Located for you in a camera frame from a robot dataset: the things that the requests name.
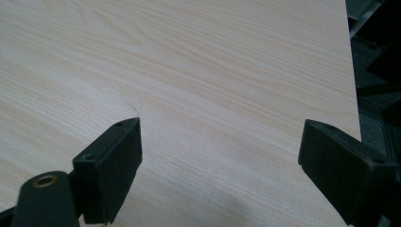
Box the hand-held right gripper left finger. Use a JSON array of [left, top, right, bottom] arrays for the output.
[[72, 116, 144, 225]]

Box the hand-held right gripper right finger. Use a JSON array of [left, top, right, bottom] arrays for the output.
[[297, 118, 401, 227]]

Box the grey metal stand bar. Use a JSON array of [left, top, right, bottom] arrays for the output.
[[348, 0, 388, 40]]

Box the black metal stand post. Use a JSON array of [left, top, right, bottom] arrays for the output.
[[380, 99, 401, 166]]

